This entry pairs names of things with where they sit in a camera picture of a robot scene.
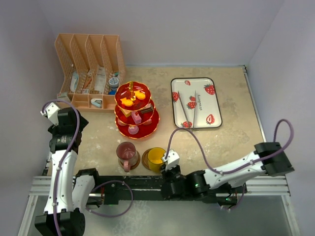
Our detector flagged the pink striped cake slice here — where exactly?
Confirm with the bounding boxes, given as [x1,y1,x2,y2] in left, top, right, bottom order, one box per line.
[131,111,142,124]

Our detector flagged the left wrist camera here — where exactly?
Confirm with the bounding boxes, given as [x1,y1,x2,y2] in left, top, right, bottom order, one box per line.
[40,102,61,126]

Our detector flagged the pink mug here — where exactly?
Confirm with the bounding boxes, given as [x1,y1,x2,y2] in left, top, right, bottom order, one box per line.
[116,142,136,160]

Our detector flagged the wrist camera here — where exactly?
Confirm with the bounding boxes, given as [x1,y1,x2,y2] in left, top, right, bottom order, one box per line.
[40,102,61,126]
[162,149,180,171]

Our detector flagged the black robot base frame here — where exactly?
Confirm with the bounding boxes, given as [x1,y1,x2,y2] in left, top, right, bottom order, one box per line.
[92,176,247,206]

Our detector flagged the metal serving tongs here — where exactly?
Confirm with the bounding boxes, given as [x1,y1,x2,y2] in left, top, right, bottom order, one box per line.
[178,91,197,131]

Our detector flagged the orange fish pastry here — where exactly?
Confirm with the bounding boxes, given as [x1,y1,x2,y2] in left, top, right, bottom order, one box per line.
[134,90,146,100]
[120,97,133,107]

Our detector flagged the white strawberry enamel tray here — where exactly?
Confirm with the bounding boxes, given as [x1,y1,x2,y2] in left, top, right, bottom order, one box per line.
[171,77,222,129]

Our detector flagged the small carton box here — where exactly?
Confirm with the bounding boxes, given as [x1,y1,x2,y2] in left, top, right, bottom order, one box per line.
[57,92,71,102]

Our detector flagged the brown round coaster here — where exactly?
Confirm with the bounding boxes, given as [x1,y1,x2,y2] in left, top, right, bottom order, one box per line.
[141,149,151,170]
[118,151,141,172]

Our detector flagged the peach desk file organizer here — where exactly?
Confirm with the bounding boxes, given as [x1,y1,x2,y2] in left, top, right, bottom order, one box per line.
[55,33,126,113]

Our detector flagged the yellow mug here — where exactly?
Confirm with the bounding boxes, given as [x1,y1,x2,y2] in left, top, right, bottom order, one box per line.
[147,147,166,173]

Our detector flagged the red three-tier cake stand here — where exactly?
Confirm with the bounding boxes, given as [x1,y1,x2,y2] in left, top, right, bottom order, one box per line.
[114,81,160,139]

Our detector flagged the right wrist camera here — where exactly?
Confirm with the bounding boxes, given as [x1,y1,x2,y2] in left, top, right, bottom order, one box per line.
[162,149,180,171]

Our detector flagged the chocolate cake slice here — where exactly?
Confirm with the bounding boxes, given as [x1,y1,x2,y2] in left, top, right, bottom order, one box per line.
[139,103,154,114]

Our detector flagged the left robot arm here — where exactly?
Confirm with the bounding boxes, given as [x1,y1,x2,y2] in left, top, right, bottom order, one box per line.
[34,103,101,236]

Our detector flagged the white blue tube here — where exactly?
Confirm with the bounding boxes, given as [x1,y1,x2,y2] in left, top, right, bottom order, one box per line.
[70,71,79,93]

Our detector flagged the pink heart cake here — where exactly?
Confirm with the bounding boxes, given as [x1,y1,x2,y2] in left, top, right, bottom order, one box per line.
[143,118,152,125]

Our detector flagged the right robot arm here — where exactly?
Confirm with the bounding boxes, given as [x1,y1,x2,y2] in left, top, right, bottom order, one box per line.
[160,142,294,200]

